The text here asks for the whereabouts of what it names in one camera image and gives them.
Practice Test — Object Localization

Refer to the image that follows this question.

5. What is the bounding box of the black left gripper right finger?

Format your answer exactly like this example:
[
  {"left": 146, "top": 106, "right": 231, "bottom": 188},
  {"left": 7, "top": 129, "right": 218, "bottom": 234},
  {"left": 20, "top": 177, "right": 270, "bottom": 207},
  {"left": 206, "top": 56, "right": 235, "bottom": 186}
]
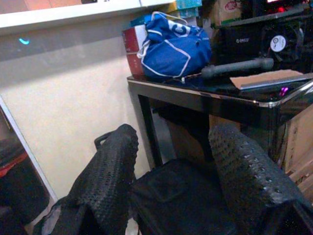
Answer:
[{"left": 209, "top": 123, "right": 313, "bottom": 235}]

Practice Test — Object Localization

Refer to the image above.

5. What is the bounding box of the white framed mirror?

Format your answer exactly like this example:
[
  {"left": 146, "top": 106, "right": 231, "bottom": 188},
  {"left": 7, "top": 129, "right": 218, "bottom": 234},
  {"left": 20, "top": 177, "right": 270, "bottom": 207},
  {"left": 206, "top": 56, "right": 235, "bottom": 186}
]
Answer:
[{"left": 0, "top": 96, "right": 58, "bottom": 222}]

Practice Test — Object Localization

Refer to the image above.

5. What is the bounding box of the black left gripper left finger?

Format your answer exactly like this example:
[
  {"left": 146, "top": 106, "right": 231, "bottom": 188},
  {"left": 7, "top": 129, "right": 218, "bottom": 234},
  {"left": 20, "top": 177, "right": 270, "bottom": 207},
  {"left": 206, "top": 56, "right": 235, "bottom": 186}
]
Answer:
[{"left": 34, "top": 123, "right": 139, "bottom": 235}]

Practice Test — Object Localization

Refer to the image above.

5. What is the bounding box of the brown cardboard sheet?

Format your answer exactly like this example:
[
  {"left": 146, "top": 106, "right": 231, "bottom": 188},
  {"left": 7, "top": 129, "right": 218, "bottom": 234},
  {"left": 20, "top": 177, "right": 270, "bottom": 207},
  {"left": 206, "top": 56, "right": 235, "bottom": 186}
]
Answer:
[{"left": 229, "top": 69, "right": 305, "bottom": 89}]

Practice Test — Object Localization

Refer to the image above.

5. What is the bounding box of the black glass table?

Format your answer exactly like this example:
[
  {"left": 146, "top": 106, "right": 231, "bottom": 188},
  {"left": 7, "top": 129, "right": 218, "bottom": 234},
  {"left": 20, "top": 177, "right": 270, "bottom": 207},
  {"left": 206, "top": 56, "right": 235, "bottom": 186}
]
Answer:
[{"left": 127, "top": 74, "right": 313, "bottom": 169}]

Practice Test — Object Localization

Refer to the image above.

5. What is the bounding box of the teal box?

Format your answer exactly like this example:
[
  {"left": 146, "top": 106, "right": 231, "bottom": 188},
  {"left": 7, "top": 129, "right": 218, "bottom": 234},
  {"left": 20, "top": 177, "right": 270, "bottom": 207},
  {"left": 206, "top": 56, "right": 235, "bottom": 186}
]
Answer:
[{"left": 168, "top": 0, "right": 202, "bottom": 18}]

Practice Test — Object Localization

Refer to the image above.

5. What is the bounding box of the red and white box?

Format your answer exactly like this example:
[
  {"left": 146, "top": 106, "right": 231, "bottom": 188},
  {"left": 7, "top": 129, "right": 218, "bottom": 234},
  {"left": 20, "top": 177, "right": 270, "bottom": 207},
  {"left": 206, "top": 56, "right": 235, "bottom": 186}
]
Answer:
[{"left": 122, "top": 24, "right": 148, "bottom": 77}]

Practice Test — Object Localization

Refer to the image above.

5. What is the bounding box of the blue drawstring bag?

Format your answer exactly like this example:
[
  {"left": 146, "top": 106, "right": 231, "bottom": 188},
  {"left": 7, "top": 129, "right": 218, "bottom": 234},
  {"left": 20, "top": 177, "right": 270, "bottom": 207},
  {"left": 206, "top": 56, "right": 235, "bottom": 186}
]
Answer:
[{"left": 136, "top": 11, "right": 212, "bottom": 80}]

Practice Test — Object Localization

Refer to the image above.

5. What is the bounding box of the plain brown cardboard box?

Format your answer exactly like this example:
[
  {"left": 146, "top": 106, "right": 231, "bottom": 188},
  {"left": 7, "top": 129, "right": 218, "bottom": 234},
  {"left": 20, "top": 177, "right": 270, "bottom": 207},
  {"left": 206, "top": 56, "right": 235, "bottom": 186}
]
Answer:
[{"left": 281, "top": 105, "right": 313, "bottom": 203}]

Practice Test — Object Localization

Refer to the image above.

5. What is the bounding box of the black computer fan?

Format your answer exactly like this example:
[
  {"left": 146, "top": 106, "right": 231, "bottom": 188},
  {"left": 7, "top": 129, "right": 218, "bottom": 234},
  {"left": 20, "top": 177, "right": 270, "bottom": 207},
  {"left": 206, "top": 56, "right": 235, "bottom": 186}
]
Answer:
[{"left": 261, "top": 23, "right": 305, "bottom": 62}]

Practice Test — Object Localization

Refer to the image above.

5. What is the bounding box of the brown cardboard box red print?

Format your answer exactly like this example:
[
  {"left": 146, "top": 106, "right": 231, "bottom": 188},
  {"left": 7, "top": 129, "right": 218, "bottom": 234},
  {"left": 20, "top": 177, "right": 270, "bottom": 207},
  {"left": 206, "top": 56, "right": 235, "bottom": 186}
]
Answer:
[{"left": 210, "top": 0, "right": 243, "bottom": 25}]

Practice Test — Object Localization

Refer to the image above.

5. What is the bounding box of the white shelf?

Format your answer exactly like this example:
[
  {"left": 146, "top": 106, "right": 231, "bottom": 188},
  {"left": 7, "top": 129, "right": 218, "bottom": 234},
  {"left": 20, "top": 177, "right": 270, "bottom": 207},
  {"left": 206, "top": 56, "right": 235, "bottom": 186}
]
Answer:
[{"left": 0, "top": 0, "right": 173, "bottom": 29}]

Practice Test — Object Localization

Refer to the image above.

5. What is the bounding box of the black box with white print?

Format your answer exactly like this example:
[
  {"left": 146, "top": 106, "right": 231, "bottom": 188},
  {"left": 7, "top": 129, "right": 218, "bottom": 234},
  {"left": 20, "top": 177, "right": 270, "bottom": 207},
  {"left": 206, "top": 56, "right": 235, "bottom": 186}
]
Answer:
[{"left": 217, "top": 24, "right": 265, "bottom": 65}]

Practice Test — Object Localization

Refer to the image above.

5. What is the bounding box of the grey dumbbell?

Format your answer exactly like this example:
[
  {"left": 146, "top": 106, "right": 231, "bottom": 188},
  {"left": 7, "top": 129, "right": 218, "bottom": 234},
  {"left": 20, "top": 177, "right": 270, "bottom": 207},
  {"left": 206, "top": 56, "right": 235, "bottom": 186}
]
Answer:
[{"left": 201, "top": 58, "right": 274, "bottom": 79}]

